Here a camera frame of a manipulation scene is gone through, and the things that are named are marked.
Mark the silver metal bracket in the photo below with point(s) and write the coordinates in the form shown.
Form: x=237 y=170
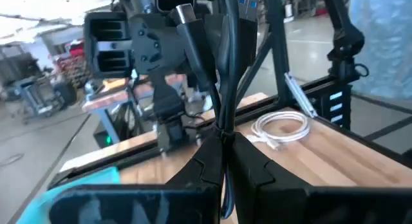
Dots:
x=299 y=95

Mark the grey metal cart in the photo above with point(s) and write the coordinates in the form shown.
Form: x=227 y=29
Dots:
x=38 y=95

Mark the blue translucent curtain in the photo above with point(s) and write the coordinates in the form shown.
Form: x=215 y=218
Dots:
x=383 y=40

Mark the black box with green light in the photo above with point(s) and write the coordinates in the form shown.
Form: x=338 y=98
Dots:
x=104 y=138

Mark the workbench with metal legs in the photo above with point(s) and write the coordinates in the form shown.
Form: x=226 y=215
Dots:
x=106 y=98

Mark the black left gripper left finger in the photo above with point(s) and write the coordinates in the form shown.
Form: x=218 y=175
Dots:
x=161 y=204

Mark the red storage shelf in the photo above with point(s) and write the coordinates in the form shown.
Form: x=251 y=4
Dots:
x=75 y=61

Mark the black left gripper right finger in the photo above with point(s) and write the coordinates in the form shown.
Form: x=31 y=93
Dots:
x=289 y=204

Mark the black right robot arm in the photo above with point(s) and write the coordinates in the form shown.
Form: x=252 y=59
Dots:
x=154 y=47

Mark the teal translucent plastic bin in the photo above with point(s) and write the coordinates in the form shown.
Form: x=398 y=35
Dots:
x=80 y=182

